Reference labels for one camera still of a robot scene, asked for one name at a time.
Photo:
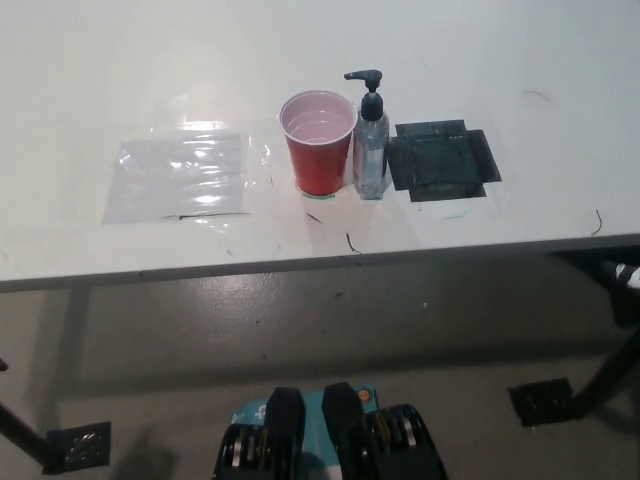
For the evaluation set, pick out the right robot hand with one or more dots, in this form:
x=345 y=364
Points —
x=622 y=274

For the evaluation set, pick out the black table leg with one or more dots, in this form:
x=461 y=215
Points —
x=22 y=430
x=607 y=367

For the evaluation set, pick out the red plastic cup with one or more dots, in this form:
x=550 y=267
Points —
x=320 y=160

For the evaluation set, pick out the clear soap pump bottle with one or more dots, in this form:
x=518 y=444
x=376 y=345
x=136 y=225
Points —
x=371 y=150

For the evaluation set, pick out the black robot torso blocks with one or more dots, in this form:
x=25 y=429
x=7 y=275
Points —
x=330 y=440

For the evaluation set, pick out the glossy grey plastic sheet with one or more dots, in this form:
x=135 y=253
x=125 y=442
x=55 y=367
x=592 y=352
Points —
x=180 y=180

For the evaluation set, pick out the black tape patch on table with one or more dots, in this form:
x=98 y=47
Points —
x=440 y=160

